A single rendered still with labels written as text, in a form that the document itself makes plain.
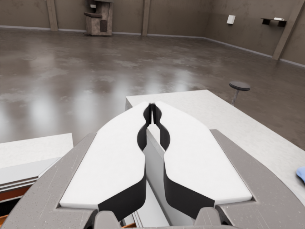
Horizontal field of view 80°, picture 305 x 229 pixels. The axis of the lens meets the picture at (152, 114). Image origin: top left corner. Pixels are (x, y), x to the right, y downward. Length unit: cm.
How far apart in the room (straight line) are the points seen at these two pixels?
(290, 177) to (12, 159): 126
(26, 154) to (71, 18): 980
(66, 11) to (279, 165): 1044
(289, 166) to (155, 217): 55
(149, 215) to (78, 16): 1039
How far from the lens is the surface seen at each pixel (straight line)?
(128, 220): 96
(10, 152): 127
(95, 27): 975
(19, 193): 102
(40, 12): 1068
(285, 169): 87
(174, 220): 80
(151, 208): 79
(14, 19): 1078
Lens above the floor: 151
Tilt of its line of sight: 30 degrees down
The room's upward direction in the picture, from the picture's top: 8 degrees clockwise
